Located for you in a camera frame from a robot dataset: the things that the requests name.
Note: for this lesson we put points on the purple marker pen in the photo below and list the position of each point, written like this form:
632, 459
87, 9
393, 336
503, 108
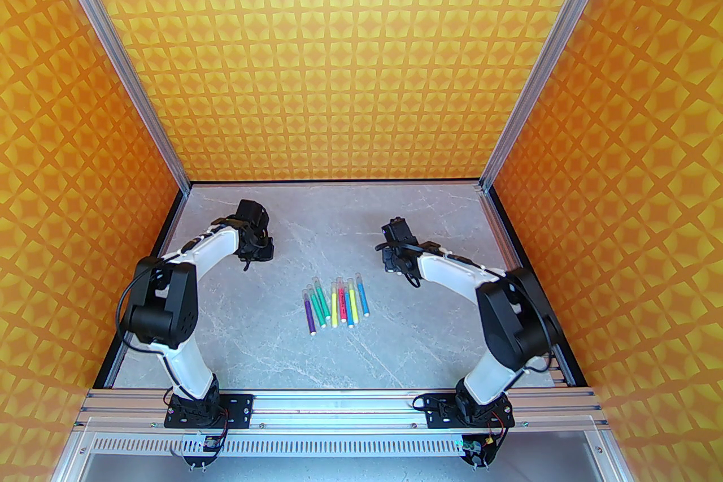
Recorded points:
309, 316

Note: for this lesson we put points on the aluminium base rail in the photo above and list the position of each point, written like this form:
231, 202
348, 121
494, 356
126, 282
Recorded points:
339, 406

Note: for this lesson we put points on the red marker pen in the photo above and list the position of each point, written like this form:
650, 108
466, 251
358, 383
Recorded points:
342, 302

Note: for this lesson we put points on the green marker pen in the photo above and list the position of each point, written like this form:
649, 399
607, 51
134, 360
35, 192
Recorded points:
323, 302
318, 311

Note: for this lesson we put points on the blue marker pen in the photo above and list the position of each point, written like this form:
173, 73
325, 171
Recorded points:
349, 313
363, 299

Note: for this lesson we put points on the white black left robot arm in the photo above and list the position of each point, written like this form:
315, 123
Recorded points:
164, 310

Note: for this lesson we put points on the aluminium frame post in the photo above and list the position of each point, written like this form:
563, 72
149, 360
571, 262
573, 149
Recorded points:
551, 50
116, 50

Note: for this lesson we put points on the aluminium side rail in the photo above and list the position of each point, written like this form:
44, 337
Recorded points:
559, 372

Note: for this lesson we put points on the black table edge strip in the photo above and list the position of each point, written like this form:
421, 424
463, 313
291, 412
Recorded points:
517, 242
164, 237

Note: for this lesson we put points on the small controller board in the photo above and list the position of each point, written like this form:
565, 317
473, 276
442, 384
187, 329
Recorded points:
476, 448
206, 447

